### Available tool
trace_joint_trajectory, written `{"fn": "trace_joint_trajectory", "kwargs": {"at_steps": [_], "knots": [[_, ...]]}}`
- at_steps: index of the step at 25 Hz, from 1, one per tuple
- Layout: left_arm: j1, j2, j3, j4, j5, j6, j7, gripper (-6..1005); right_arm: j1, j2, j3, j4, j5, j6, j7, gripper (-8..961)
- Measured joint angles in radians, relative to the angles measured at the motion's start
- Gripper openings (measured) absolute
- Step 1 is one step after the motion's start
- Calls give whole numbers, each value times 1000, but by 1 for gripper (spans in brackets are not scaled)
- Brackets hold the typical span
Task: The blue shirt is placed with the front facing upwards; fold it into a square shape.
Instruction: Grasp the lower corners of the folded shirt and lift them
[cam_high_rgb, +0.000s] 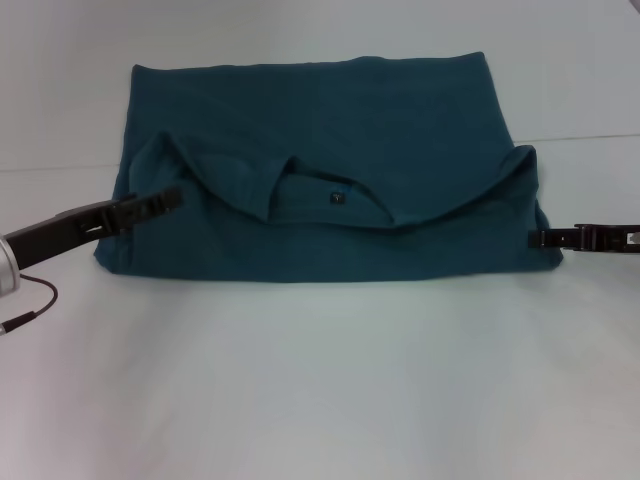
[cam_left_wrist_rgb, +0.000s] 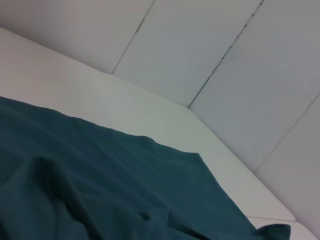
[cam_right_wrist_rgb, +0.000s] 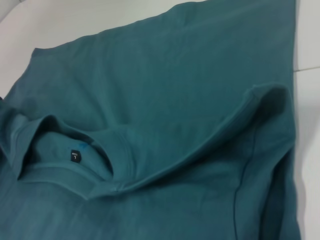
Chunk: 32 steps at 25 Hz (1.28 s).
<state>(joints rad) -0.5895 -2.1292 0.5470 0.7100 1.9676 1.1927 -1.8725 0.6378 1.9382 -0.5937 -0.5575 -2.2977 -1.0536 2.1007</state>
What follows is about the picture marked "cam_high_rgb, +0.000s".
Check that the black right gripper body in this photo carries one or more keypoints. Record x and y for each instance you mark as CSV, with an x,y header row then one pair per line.
x,y
620,241

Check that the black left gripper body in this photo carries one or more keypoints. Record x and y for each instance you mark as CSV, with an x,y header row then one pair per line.
x,y
55,235

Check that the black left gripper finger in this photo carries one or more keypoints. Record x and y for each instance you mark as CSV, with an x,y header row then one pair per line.
x,y
147,205

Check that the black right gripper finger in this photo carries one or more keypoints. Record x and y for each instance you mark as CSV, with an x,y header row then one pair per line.
x,y
562,238

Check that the teal t-shirt with FREE print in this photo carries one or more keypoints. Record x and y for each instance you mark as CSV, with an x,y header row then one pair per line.
x,y
325,175

